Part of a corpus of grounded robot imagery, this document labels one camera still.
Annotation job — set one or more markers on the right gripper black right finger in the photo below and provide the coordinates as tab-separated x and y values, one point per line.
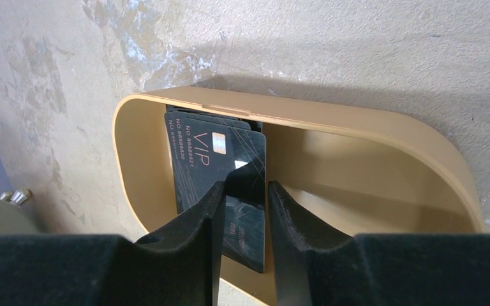
316	264

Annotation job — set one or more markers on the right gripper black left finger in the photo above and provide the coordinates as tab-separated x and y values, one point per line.
177	264

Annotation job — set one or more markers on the black credit card stack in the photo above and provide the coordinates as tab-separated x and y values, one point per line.
211	148

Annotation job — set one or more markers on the tan oval tray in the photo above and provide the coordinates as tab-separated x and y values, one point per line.
358	169

